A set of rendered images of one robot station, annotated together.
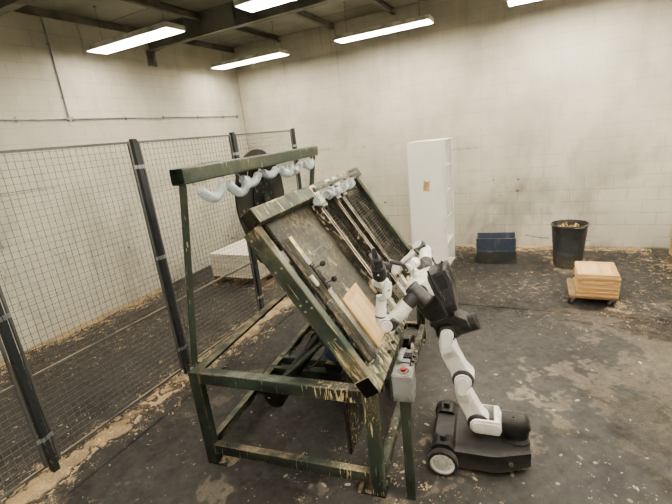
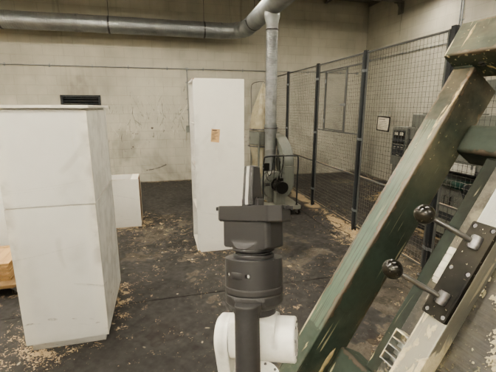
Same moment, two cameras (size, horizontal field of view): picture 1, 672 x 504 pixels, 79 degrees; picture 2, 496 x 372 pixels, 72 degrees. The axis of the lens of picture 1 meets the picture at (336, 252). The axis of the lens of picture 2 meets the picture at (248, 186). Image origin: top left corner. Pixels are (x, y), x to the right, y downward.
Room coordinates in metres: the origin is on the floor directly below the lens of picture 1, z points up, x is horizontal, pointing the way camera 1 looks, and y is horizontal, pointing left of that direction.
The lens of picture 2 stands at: (2.66, -0.57, 1.73)
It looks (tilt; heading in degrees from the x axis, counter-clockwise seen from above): 13 degrees down; 138
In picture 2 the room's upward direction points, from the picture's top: straight up
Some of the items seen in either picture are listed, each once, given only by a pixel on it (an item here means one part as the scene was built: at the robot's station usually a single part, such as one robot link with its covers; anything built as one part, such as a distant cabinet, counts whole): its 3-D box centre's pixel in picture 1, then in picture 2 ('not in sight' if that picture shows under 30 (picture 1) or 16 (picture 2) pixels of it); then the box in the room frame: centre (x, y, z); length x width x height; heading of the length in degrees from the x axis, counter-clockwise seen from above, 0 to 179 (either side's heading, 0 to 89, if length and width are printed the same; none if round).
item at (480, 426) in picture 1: (485, 419); not in sight; (2.39, -0.91, 0.28); 0.21 x 0.20 x 0.13; 69
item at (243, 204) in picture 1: (264, 197); not in sight; (3.42, 0.54, 1.85); 0.80 x 0.06 x 0.80; 159
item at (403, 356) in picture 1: (406, 364); not in sight; (2.53, -0.41, 0.69); 0.50 x 0.14 x 0.24; 159
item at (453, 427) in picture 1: (480, 428); not in sight; (2.40, -0.88, 0.19); 0.64 x 0.52 x 0.33; 69
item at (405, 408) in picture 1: (408, 448); not in sight; (2.09, -0.32, 0.38); 0.06 x 0.06 x 0.75; 69
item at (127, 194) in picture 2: not in sight; (120, 200); (-2.38, 1.32, 0.36); 0.58 x 0.45 x 0.72; 63
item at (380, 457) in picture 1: (334, 348); not in sight; (3.36, 0.11, 0.41); 2.20 x 1.38 x 0.83; 159
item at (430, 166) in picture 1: (432, 203); not in sight; (6.66, -1.67, 1.03); 0.61 x 0.58 x 2.05; 153
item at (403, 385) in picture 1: (404, 384); not in sight; (2.09, -0.32, 0.84); 0.12 x 0.12 x 0.18; 69
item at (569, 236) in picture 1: (568, 243); not in sight; (5.90, -3.54, 0.33); 0.52 x 0.51 x 0.65; 153
